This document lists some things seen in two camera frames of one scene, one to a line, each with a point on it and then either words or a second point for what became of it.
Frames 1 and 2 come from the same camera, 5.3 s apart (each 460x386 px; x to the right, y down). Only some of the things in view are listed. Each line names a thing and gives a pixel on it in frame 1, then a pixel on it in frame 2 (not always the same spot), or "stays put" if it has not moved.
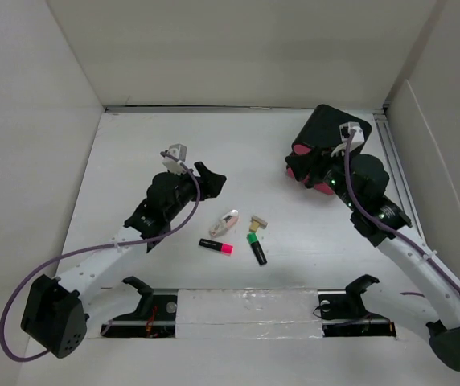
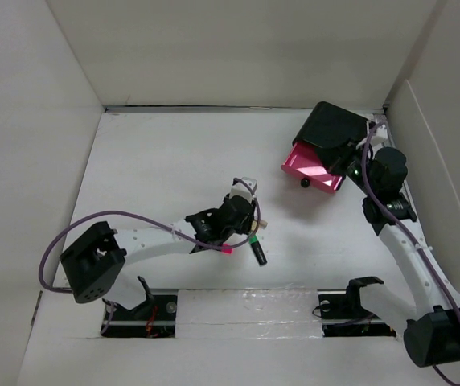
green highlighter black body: [256, 247] stays put
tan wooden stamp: [256, 222] stays put
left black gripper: [209, 183] to [244, 227]
